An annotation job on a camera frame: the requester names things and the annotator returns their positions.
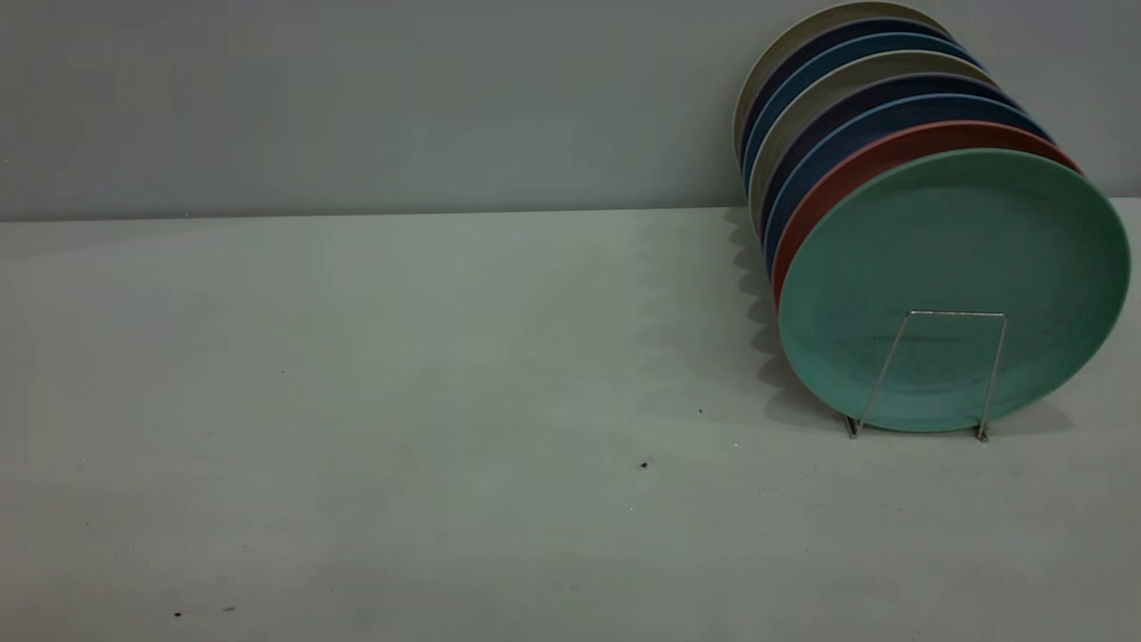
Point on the green round plate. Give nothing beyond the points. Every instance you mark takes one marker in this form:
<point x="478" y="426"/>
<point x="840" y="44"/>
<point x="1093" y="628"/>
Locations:
<point x="954" y="267"/>

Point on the pink round plate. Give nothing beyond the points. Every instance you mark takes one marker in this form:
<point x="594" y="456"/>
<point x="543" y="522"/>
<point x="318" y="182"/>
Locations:
<point x="829" y="183"/>

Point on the beige round plate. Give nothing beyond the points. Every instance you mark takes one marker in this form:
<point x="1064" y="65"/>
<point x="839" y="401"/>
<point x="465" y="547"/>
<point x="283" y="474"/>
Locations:
<point x="784" y="40"/>
<point x="793" y="116"/>

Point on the dark purple round plate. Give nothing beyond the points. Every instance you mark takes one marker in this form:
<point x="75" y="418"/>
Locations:
<point x="829" y="120"/>

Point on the dark navy round plate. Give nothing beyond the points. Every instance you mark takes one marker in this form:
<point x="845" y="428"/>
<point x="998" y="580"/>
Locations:
<point x="807" y="55"/>

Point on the teal blue round plate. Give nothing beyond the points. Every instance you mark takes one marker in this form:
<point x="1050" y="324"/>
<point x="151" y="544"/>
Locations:
<point x="824" y="64"/>

